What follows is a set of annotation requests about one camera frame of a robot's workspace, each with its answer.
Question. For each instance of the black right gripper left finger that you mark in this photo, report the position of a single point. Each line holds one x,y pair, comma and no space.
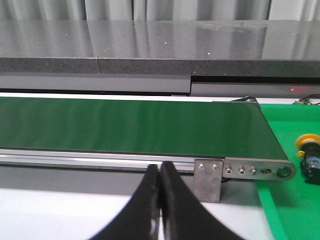
139,219

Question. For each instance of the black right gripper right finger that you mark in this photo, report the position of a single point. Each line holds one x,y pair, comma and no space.
183,216

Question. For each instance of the yellow push button switch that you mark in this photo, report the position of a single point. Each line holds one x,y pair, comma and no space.
308,151

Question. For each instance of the green conveyor belt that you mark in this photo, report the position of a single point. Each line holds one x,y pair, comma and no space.
221,129

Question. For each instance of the grey stone counter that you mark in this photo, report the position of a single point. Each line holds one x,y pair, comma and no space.
261,58

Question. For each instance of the white curtain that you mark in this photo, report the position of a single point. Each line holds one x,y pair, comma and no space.
160,10

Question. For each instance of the metal conveyor support bracket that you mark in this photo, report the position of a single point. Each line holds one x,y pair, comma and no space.
207,179

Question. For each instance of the aluminium conveyor frame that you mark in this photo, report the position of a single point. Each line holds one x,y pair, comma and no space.
233,167

